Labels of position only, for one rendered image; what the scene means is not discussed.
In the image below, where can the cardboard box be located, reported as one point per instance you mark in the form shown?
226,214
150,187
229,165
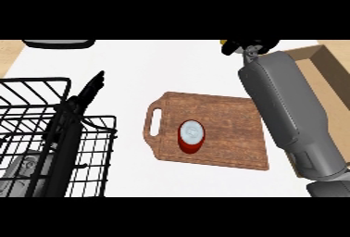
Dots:
330,89

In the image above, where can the brown wooden cutting board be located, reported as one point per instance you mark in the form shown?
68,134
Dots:
228,123

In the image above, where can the red can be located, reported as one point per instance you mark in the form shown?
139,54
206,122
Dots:
191,135

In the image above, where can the black appliance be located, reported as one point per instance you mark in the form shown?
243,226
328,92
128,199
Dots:
58,43

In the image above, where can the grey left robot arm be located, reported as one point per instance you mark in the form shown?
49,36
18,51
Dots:
17,182

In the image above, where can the yellow lemon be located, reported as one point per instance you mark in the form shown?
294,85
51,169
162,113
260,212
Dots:
224,42

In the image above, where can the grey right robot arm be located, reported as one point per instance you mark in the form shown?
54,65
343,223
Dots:
286,108

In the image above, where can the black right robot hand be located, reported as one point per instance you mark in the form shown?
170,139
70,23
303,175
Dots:
260,44

